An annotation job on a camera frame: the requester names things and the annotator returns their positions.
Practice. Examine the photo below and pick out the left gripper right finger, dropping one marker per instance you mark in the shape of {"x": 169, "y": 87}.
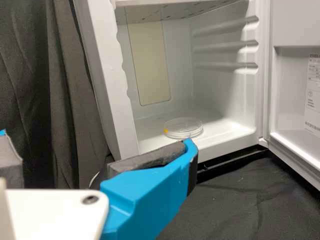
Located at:
{"x": 150, "y": 195}

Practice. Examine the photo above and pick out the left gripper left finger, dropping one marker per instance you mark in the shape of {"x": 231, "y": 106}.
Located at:
{"x": 10, "y": 162}

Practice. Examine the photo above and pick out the white incubator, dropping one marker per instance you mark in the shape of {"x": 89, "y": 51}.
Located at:
{"x": 215, "y": 87}

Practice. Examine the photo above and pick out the petri dish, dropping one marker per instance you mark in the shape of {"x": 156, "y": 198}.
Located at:
{"x": 183, "y": 127}

